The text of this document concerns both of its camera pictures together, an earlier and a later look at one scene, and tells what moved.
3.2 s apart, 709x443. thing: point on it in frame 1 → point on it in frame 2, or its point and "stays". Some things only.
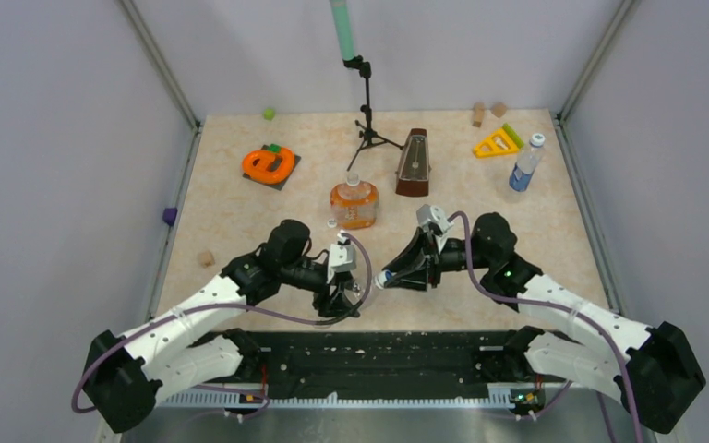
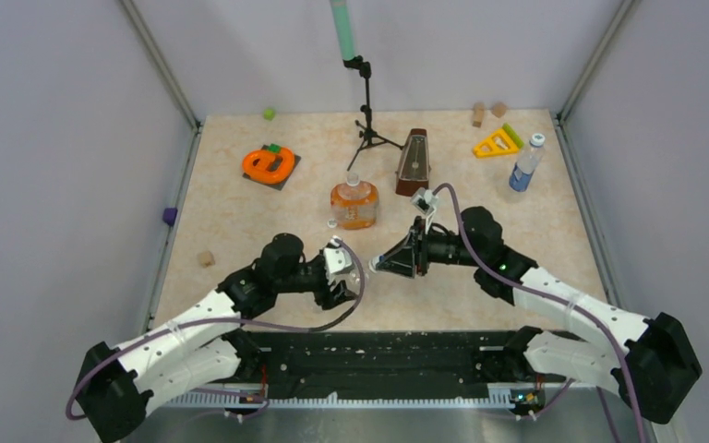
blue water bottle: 526,163 stays
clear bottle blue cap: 355,298 → 353,281
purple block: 169,215 stays
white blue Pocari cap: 381,279 → 372,264
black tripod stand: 367,135 stays
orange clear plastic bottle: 354,203 stays
